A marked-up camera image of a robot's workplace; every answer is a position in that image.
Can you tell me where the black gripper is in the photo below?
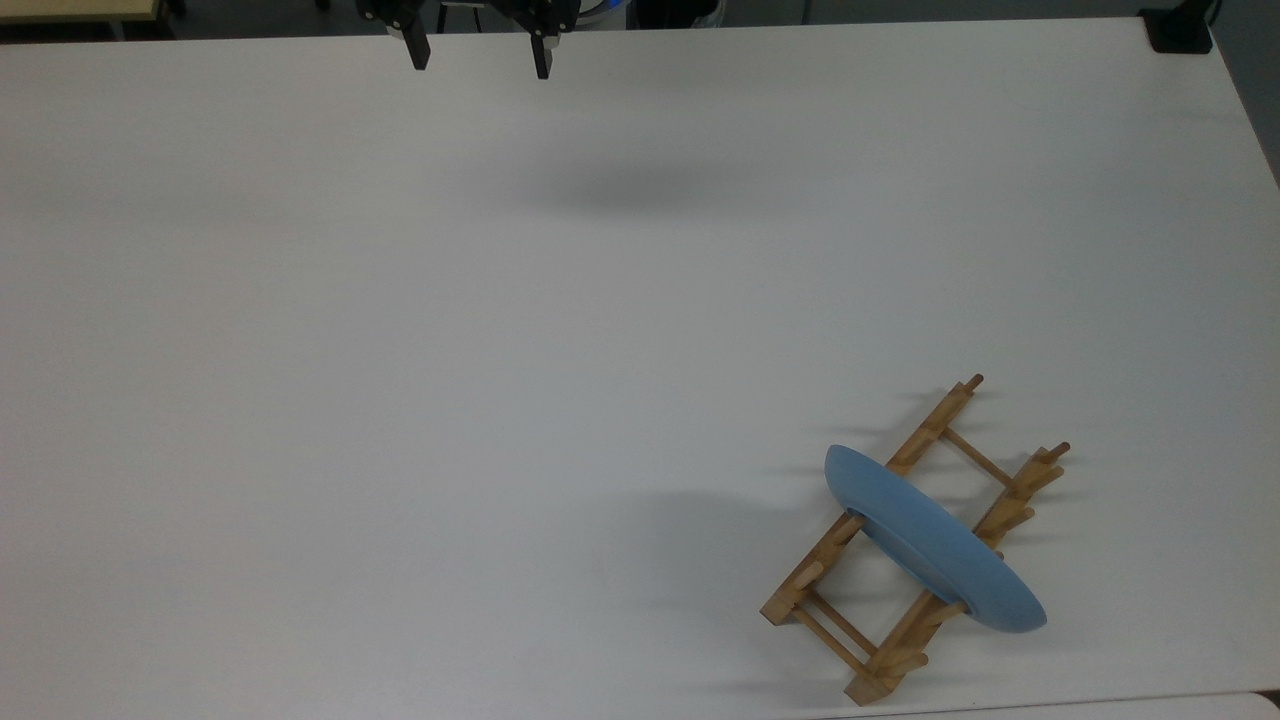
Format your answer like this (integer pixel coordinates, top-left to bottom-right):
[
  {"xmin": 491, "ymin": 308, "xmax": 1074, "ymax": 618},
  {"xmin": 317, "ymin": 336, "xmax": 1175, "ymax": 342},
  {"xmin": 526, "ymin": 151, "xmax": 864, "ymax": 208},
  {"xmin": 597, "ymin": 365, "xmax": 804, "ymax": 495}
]
[{"xmin": 356, "ymin": 0, "xmax": 581, "ymax": 81}]

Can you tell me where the blue round plate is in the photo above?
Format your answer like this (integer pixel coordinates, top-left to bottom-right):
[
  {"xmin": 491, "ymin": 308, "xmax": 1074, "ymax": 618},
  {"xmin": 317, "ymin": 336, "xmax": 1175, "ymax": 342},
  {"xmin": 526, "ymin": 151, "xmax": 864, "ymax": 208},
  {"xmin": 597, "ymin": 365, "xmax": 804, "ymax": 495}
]
[{"xmin": 823, "ymin": 444, "xmax": 1048, "ymax": 635}]

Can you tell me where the wooden plate rack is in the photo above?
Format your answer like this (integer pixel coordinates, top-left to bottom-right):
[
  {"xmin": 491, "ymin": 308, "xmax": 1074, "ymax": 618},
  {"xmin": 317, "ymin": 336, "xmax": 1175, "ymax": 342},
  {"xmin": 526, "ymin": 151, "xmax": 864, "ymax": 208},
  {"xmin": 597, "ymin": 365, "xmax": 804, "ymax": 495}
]
[{"xmin": 759, "ymin": 373, "xmax": 1072, "ymax": 707}]

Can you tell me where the light wooden desk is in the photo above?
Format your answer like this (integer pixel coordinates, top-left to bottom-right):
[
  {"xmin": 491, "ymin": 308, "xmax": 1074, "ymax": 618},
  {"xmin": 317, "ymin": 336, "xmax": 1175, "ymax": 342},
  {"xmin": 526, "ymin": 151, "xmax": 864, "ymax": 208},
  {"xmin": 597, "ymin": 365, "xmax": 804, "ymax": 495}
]
[{"xmin": 0, "ymin": 0, "xmax": 164, "ymax": 25}]

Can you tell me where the black pole with table clamp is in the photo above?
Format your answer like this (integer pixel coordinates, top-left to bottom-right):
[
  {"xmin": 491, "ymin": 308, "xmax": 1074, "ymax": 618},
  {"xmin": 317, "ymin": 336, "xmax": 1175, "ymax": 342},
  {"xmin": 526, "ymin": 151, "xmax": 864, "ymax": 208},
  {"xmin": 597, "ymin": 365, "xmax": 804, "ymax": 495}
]
[{"xmin": 1140, "ymin": 0, "xmax": 1217, "ymax": 54}]

